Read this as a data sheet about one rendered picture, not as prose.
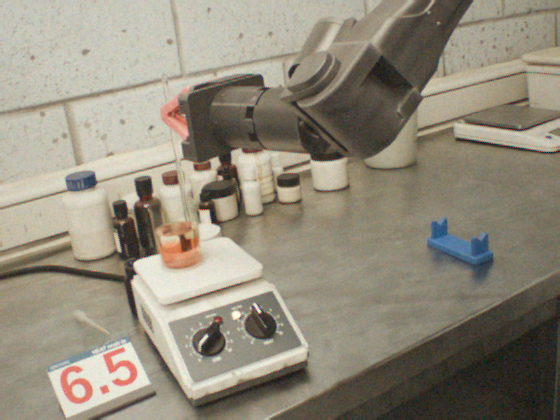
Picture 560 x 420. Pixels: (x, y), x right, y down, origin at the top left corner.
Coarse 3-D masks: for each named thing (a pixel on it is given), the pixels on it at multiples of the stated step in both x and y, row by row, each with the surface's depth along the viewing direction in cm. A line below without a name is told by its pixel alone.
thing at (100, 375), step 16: (112, 352) 69; (128, 352) 69; (64, 368) 66; (80, 368) 67; (96, 368) 67; (112, 368) 68; (128, 368) 68; (64, 384) 65; (80, 384) 66; (96, 384) 66; (112, 384) 67; (128, 384) 67; (64, 400) 65; (80, 400) 65
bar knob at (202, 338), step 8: (208, 328) 65; (216, 328) 65; (200, 336) 66; (208, 336) 64; (216, 336) 66; (200, 344) 64; (208, 344) 64; (216, 344) 65; (224, 344) 66; (200, 352) 65; (208, 352) 65; (216, 352) 65
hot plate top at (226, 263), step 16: (224, 240) 80; (208, 256) 76; (224, 256) 76; (240, 256) 75; (144, 272) 74; (160, 272) 74; (192, 272) 73; (208, 272) 72; (224, 272) 72; (240, 272) 71; (256, 272) 71; (160, 288) 70; (176, 288) 69; (192, 288) 69; (208, 288) 69
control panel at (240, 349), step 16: (240, 304) 69; (272, 304) 70; (176, 320) 67; (192, 320) 67; (208, 320) 68; (224, 320) 68; (240, 320) 68; (288, 320) 69; (176, 336) 66; (192, 336) 66; (224, 336) 67; (240, 336) 67; (272, 336) 67; (288, 336) 67; (192, 352) 65; (224, 352) 65; (240, 352) 65; (256, 352) 66; (272, 352) 66; (192, 368) 64; (208, 368) 64; (224, 368) 64
